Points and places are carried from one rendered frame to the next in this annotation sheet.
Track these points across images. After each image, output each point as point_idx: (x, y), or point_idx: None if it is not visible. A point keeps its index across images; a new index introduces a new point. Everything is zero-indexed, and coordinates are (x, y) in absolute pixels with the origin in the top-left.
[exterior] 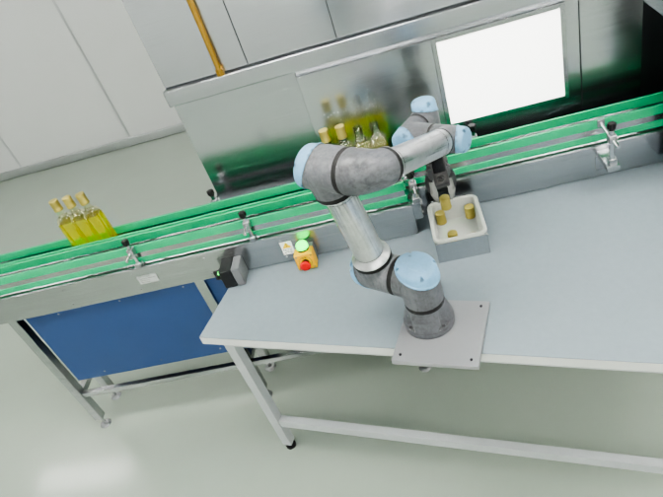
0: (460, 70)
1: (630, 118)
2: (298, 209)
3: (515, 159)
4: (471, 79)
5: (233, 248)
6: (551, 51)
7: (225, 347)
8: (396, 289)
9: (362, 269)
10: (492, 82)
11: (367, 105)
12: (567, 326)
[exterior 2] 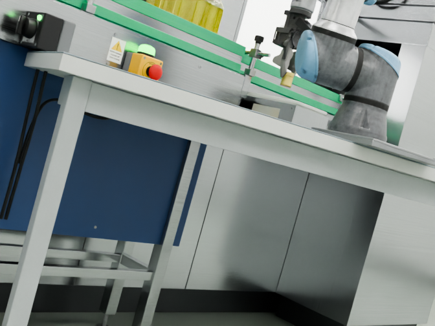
0: (259, 2)
1: None
2: (153, 8)
3: (292, 96)
4: (261, 16)
5: (56, 4)
6: None
7: (65, 107)
8: (368, 68)
9: (344, 32)
10: (271, 31)
11: None
12: None
